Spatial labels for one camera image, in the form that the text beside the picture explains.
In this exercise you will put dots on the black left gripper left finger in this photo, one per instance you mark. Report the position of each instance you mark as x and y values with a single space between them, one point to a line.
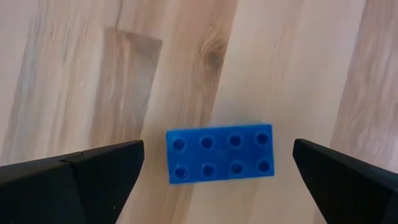
62 193

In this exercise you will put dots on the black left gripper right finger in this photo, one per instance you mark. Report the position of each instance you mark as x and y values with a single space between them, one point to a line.
357 193

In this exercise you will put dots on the blue toy building block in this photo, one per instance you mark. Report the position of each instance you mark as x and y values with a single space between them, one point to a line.
220 155

